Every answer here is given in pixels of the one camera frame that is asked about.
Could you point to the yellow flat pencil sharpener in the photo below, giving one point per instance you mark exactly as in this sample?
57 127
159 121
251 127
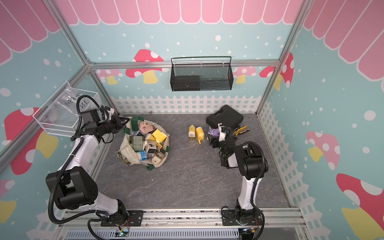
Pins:
159 136

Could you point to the cream pencil sharpener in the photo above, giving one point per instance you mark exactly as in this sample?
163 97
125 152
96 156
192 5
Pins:
159 157

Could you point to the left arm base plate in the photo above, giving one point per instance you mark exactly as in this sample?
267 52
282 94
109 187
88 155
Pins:
131 218

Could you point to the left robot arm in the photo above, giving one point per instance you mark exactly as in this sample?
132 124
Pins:
73 192

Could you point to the pink pencil sharpener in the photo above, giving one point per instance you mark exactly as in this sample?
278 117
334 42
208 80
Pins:
146 128

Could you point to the green pencil sharpener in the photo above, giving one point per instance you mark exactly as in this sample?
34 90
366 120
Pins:
137 143

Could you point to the white wire basket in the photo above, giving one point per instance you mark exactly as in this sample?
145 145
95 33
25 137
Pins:
41 115

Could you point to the black wire mesh basket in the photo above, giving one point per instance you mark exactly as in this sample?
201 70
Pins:
201 74

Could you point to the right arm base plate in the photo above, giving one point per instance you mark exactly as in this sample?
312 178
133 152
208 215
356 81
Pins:
241 217

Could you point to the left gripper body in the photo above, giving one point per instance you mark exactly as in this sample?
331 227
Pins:
113 125

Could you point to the beige canvas tote bag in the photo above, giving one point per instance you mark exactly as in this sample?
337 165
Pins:
145 143

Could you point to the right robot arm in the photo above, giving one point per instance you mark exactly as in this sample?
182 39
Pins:
251 162

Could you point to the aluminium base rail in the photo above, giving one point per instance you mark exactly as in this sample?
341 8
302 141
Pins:
206 224

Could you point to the purple pencil sharpener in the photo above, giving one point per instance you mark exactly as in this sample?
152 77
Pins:
214 133

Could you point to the clear plastic bag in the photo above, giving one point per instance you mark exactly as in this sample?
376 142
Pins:
64 117

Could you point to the blue pencil sharpener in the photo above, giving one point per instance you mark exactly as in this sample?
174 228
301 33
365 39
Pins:
142 155

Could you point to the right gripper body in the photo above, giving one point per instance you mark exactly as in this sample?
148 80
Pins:
219 145

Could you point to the black plastic tool case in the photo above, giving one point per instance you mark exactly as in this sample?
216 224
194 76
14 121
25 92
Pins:
227 116

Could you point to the yellow handled pliers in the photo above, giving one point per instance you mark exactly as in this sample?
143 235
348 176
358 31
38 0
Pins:
240 131

